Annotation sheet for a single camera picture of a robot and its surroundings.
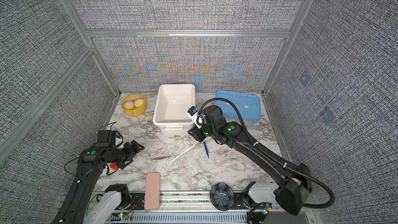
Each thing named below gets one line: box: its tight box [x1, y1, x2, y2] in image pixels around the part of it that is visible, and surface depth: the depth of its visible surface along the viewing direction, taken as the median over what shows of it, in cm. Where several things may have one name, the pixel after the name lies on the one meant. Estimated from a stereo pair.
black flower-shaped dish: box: [210, 182, 235, 212], surface depth 75 cm
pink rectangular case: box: [144, 172, 161, 212], surface depth 77 cm
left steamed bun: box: [122, 100, 135, 110], surface depth 107 cm
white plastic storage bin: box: [152, 83, 196, 136], surface depth 102 cm
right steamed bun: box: [134, 98, 145, 108], surface depth 108 cm
